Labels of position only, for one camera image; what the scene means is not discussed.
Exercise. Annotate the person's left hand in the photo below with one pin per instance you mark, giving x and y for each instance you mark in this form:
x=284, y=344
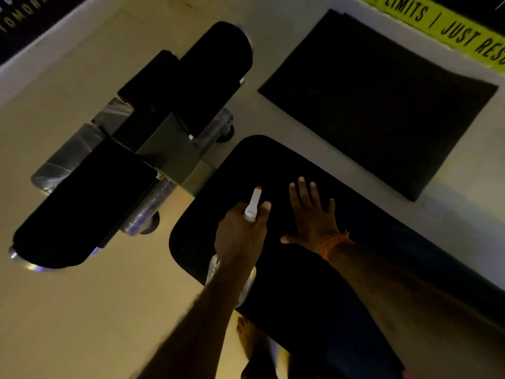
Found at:
x=238, y=240

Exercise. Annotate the person's right hand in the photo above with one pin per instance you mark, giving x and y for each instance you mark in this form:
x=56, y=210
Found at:
x=313, y=224

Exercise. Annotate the clear spray bottle white nozzle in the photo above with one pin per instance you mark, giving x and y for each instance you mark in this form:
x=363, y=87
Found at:
x=252, y=205

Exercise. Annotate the black padded gym bench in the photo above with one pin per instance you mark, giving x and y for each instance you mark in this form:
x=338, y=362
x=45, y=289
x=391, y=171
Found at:
x=307, y=311

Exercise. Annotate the person's right forearm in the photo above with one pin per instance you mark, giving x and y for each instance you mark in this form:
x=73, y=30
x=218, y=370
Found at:
x=414, y=303

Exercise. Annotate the person's left forearm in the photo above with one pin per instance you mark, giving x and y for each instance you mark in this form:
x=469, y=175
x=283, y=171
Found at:
x=205, y=327

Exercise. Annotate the person's left foot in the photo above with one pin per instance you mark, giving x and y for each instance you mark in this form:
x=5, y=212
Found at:
x=250, y=337

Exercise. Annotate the person's dark trousers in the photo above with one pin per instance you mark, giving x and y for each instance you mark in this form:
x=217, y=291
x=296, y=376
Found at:
x=260, y=367

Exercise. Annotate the orange thread wristband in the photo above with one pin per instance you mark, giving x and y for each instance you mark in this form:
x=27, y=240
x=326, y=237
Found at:
x=331, y=244

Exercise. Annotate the black floor mat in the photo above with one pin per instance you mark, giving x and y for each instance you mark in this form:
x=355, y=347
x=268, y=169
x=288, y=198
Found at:
x=375, y=102

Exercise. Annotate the black yellow striped wall banner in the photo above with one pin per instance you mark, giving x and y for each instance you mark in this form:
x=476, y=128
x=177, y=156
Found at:
x=453, y=27

